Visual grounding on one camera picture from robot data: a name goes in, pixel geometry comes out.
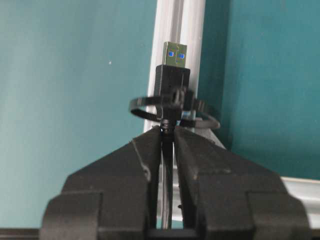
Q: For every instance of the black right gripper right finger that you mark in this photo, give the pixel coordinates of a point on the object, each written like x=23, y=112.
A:
x=214, y=184

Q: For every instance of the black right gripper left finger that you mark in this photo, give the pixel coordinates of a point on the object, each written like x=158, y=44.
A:
x=113, y=198

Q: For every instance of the black zip tie loop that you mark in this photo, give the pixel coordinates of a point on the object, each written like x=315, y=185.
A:
x=170, y=106

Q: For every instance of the short aluminium cross rail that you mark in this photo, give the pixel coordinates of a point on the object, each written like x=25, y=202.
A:
x=302, y=202

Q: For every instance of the long aluminium frame rail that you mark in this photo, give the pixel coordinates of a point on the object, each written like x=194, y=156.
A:
x=177, y=34

